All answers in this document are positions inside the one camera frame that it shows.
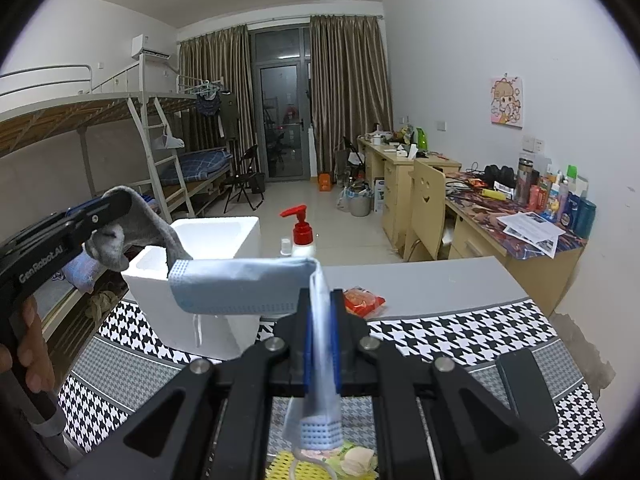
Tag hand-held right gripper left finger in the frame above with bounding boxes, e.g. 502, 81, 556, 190
65, 287, 321, 480

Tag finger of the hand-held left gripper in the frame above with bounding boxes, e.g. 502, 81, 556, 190
62, 192, 133, 241

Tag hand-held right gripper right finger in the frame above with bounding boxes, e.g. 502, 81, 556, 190
327, 287, 586, 480

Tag grey sock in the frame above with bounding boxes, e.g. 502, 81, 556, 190
82, 186, 193, 271

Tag blue face mask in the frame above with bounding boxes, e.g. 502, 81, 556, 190
167, 257, 346, 453

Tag white foam box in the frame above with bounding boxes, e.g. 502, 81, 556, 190
121, 216, 271, 361

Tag person's left hand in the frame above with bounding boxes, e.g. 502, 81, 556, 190
0, 295, 57, 393

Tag red snack packet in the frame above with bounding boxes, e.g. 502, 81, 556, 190
344, 286, 387, 318

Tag beige cloth under bed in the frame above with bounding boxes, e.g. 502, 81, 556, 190
84, 290, 120, 320

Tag white plastic bag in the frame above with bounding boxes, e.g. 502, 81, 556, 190
152, 125, 185, 151

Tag white metal bunk bed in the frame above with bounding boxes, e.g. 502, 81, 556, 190
0, 62, 236, 351

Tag yellow cloth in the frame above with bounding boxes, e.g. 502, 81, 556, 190
267, 450, 346, 480

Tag houndstooth table cloth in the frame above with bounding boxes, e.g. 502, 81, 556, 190
57, 297, 608, 480

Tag red pump bottle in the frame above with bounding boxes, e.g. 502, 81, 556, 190
279, 204, 319, 260

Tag black folding chair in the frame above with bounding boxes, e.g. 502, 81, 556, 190
223, 145, 267, 212

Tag hanging dark clothes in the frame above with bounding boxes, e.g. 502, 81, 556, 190
194, 84, 239, 142

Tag grey bucket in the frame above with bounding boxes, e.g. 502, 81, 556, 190
348, 192, 374, 218

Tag white air conditioner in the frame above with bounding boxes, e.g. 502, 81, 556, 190
131, 35, 171, 59

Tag brown curtain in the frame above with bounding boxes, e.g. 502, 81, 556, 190
178, 25, 251, 181
310, 14, 394, 179

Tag wooden smiley chair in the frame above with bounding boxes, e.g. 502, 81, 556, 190
403, 160, 449, 264

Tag wooden desk with patterned mat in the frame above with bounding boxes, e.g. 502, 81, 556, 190
440, 169, 590, 317

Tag black phone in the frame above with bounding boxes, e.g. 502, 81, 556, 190
496, 347, 558, 431

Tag cluttered wooden desk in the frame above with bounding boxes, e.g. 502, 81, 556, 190
357, 136, 463, 247

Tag glass balcony door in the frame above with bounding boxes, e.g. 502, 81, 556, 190
248, 27, 313, 180

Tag folded dark chair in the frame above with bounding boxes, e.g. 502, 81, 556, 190
342, 136, 367, 182

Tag printed papers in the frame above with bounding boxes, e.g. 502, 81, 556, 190
499, 211, 567, 260

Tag black bag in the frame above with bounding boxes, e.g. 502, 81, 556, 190
482, 163, 519, 189

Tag cartoon wall poster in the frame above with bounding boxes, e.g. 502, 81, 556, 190
490, 76, 526, 129

